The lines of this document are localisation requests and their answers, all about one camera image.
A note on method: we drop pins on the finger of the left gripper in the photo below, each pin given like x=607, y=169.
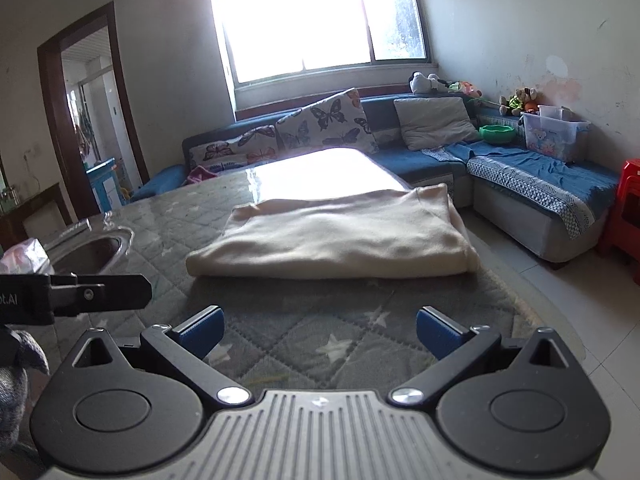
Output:
x=72, y=295

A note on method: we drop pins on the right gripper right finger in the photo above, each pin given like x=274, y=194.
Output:
x=460, y=353

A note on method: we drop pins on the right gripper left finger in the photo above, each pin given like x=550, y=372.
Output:
x=179, y=352

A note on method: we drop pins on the cream peach garment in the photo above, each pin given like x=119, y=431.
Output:
x=381, y=234

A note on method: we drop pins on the grey gloved left hand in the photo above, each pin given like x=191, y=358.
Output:
x=20, y=352

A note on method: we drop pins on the pink white tissue pack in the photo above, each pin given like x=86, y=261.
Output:
x=28, y=257

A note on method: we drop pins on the black round induction cooktop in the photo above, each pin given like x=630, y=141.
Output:
x=89, y=252

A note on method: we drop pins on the dark wooden sideboard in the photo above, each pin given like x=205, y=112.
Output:
x=13, y=230

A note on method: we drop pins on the blue white small cabinet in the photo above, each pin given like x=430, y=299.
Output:
x=105, y=186

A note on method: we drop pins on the magenta crumpled cloth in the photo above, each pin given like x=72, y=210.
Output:
x=199, y=174

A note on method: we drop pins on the red plastic stool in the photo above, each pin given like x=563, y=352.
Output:
x=622, y=225

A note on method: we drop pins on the blue corner sofa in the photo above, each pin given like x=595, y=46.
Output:
x=554, y=209

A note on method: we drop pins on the green bowl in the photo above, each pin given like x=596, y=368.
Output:
x=497, y=134

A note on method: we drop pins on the butterfly cushion left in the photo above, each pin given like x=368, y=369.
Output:
x=257, y=145

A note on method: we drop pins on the butterfly cushion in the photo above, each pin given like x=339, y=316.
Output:
x=257, y=145
x=338, y=121

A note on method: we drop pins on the plain beige cushion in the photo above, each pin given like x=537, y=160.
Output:
x=430, y=123

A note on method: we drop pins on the clear plastic storage box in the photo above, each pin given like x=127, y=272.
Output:
x=555, y=137

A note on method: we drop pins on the plush toys pile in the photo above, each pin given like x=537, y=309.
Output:
x=524, y=100

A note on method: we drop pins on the butterfly cushion right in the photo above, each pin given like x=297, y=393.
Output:
x=338, y=121

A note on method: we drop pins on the panda plush toy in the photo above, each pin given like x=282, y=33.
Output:
x=421, y=84

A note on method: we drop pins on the window with frame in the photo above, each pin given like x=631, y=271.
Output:
x=269, y=39

